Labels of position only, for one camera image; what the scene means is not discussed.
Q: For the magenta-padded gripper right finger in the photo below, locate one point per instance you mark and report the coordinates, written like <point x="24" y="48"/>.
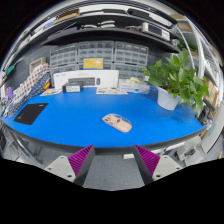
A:
<point x="166" y="165"/>

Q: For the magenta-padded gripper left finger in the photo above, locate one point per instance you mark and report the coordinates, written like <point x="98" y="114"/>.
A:
<point x="58" y="165"/>

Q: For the pink transparent computer mouse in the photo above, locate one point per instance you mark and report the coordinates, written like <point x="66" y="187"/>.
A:
<point x="116" y="122"/>

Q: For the black mouse pad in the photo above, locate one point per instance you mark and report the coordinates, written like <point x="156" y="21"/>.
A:
<point x="30" y="113"/>

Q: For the small black box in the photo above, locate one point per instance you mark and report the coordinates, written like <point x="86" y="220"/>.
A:
<point x="71" y="87"/>

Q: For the small yellow object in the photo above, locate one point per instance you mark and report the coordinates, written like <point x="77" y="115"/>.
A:
<point x="47" y="85"/>

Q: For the white and blue tissue box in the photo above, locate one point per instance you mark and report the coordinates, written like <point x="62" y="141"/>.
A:
<point x="133" y="87"/>

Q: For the purple soft object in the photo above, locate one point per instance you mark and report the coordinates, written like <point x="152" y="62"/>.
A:
<point x="9" y="93"/>

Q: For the green plant in white pot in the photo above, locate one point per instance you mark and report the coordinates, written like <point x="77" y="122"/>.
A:
<point x="173" y="78"/>

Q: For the red and blue checked cloth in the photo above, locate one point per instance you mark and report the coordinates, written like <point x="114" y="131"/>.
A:
<point x="31" y="81"/>

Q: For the long white keyboard box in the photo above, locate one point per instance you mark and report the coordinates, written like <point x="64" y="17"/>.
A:
<point x="107" y="77"/>

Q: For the beige plastic basket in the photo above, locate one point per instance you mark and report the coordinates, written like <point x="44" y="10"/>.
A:
<point x="37" y="65"/>

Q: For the teal plastic object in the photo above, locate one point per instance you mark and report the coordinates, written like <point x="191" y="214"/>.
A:
<point x="10" y="69"/>

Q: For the yellow and blue box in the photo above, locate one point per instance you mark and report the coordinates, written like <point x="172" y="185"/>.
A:
<point x="93" y="63"/>

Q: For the white metal storage rack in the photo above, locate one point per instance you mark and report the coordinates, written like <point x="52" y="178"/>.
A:
<point x="201" y="56"/>

